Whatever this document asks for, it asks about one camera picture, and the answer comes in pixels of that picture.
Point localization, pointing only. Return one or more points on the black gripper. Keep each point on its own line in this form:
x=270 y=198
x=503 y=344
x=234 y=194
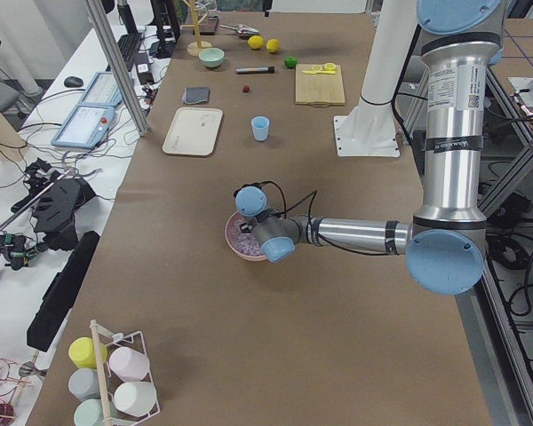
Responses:
x=245 y=228

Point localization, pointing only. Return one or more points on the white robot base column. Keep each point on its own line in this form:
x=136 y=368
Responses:
x=369 y=129

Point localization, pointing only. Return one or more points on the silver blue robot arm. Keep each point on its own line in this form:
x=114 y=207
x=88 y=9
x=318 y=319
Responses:
x=443 y=245

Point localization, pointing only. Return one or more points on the pile of ice cubes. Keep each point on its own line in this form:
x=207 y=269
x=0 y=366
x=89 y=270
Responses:
x=244 y=244

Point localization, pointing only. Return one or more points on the light blue cup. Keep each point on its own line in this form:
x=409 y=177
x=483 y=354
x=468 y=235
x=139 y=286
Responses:
x=260 y=128

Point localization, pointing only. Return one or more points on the pink cup in rack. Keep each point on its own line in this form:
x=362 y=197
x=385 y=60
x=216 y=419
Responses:
x=129 y=365

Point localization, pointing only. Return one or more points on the steel ice scoop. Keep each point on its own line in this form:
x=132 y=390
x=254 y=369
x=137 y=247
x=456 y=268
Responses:
x=241 y=30

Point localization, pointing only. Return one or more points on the white cup in rack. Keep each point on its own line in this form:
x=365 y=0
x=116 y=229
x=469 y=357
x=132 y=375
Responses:
x=135 y=398

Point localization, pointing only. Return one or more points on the yellow cup in rack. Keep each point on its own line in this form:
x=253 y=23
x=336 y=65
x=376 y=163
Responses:
x=81 y=353

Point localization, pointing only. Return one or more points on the grey cup in rack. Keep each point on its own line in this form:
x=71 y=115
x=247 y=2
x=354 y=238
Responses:
x=83 y=384

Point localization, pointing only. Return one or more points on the green cup in rack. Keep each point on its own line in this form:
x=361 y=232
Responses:
x=89 y=413

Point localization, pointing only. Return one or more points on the pink bowl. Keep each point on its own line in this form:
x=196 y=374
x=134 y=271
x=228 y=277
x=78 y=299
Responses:
x=248 y=258

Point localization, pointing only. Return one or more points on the cream rabbit tray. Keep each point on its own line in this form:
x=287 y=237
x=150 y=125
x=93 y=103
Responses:
x=193 y=131

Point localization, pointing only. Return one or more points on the grey folded cloth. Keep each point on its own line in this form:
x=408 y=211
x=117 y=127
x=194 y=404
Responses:
x=196 y=95

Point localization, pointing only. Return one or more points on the wooden cutting board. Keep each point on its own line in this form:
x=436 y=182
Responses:
x=319 y=90

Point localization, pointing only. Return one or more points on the steel muddler black tip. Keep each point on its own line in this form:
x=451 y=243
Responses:
x=255 y=70

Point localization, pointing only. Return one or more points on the yellow plastic knife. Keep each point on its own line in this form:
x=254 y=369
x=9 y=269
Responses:
x=319 y=72

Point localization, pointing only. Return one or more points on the green lime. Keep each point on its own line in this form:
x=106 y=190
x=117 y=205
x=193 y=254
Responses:
x=290 y=62

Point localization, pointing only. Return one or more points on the mint green bowl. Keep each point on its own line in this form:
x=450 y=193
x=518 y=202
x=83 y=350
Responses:
x=211 y=57

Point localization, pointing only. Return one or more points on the upper lemon half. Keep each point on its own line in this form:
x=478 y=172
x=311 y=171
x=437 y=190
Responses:
x=331 y=67

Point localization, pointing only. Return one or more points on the yellow lemon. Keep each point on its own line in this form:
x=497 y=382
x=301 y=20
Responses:
x=255 y=42
x=273 y=45

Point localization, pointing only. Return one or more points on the wooden mug tree stand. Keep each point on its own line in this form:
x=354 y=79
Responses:
x=199 y=14

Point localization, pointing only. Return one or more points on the blue teach pendant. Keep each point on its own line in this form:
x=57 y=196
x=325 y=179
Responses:
x=102 y=90
x=85 y=127

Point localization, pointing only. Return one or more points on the black long bar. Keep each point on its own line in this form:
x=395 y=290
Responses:
x=60 y=296

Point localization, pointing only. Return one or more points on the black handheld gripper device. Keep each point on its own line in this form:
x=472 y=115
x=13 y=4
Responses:
x=54 y=197

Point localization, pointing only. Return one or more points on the dark brown tray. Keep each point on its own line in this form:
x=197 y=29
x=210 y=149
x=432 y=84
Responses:
x=209 y=26

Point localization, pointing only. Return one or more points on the black keyboard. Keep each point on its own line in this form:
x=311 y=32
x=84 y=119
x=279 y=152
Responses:
x=128 y=46

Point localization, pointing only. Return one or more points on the black computer mouse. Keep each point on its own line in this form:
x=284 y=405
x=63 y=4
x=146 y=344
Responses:
x=73 y=82

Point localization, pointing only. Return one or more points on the aluminium frame post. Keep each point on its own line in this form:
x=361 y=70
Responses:
x=114 y=58

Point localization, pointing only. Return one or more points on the white wire cup rack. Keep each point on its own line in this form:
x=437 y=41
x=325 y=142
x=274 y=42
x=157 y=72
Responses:
x=105 y=342

